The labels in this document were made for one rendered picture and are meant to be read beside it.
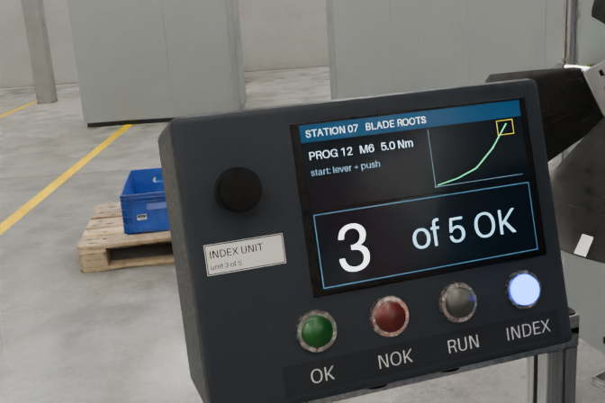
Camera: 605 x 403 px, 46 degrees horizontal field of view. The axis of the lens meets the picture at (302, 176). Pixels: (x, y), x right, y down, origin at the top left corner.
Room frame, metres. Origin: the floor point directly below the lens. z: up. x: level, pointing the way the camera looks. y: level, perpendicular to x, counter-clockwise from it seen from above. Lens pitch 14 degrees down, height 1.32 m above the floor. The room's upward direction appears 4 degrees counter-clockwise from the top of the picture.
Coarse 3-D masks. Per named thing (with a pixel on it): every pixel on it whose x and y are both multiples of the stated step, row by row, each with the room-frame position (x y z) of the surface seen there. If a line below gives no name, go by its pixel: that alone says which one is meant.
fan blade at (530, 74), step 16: (496, 80) 1.38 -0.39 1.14; (544, 80) 1.28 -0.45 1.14; (560, 80) 1.25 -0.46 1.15; (576, 80) 1.22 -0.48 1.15; (544, 96) 1.27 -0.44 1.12; (560, 96) 1.25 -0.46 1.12; (576, 96) 1.23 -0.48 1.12; (592, 96) 1.21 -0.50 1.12; (544, 112) 1.27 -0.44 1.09; (560, 112) 1.25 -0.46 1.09; (576, 112) 1.23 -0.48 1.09; (592, 112) 1.20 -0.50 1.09; (544, 128) 1.27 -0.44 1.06; (560, 128) 1.25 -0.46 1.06; (576, 128) 1.23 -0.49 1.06; (592, 128) 1.21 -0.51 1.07; (560, 144) 1.25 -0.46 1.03
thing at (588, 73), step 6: (594, 66) 1.21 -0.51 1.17; (600, 66) 1.20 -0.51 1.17; (588, 72) 1.22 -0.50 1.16; (594, 72) 1.21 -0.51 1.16; (588, 78) 1.22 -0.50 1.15; (594, 78) 1.21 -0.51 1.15; (600, 78) 1.20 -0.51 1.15; (588, 84) 1.22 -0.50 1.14; (594, 84) 1.21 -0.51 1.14; (600, 84) 1.20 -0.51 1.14; (594, 90) 1.21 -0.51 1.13; (600, 90) 1.20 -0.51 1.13; (594, 96) 1.21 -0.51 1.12; (600, 96) 1.20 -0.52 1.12; (600, 102) 1.20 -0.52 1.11; (600, 108) 1.20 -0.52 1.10
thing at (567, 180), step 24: (600, 144) 1.06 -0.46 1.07; (576, 168) 1.05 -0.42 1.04; (600, 168) 1.03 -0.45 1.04; (552, 192) 1.05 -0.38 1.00; (576, 192) 1.03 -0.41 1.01; (600, 192) 1.01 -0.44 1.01; (576, 216) 1.00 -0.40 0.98; (600, 216) 0.99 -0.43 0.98; (576, 240) 0.98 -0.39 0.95; (600, 240) 0.97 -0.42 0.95
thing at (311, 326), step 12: (312, 312) 0.41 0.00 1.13; (324, 312) 0.42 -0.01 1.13; (300, 324) 0.41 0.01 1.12; (312, 324) 0.41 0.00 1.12; (324, 324) 0.41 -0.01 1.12; (300, 336) 0.41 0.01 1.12; (312, 336) 0.40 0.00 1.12; (324, 336) 0.41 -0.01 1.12; (312, 348) 0.41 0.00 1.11; (324, 348) 0.41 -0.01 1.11
